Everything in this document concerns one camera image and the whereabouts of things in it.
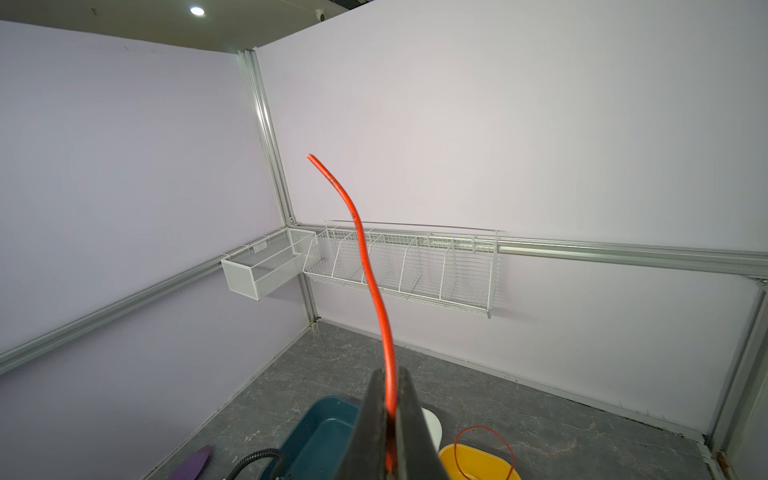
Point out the dark teal plastic bin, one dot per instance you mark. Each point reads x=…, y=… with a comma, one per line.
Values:
x=316, y=446

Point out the purple object at left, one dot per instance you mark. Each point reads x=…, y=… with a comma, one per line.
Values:
x=192, y=467

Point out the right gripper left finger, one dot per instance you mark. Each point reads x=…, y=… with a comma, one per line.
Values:
x=366, y=455

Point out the white mesh box basket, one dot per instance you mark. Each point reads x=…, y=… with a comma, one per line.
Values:
x=259, y=268

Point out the white wire shelf basket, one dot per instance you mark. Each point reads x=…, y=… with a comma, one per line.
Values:
x=438, y=265

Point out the yellow plastic bin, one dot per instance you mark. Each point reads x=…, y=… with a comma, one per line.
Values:
x=463, y=462

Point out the white plastic bin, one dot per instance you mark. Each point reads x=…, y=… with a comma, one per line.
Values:
x=434, y=427

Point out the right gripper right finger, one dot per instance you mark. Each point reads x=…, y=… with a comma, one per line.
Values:
x=415, y=453

